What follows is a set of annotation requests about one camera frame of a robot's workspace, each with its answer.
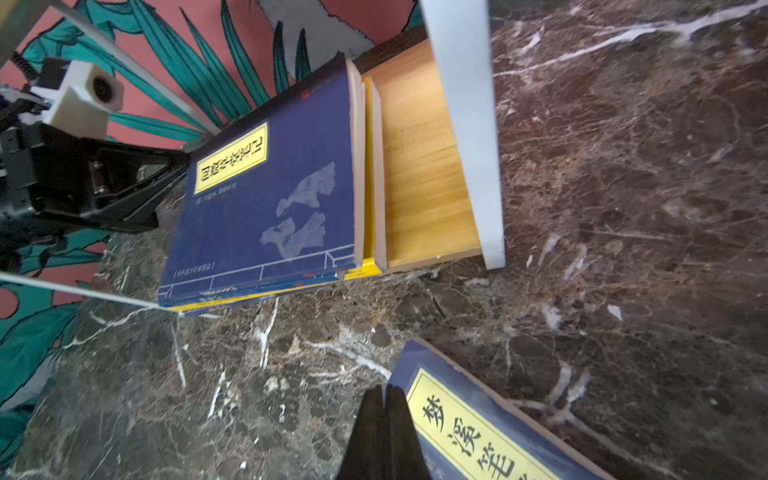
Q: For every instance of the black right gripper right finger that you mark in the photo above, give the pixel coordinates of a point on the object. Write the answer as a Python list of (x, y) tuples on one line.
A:
[(401, 450)]

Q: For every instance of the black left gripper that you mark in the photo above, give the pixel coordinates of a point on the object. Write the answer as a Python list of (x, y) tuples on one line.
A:
[(56, 183)]

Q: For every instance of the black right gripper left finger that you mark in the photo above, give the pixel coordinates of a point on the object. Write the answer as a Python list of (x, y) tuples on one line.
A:
[(362, 459)]

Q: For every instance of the dark blue book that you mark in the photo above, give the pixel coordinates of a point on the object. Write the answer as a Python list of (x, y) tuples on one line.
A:
[(278, 198), (468, 431)]

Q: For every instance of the yellow book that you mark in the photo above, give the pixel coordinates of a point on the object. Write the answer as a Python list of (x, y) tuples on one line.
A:
[(375, 243)]

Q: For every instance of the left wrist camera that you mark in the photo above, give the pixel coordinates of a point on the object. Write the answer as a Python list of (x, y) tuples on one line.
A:
[(80, 97)]

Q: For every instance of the wooden shelf with white frame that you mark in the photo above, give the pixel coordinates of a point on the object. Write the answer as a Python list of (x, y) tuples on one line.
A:
[(225, 57)]

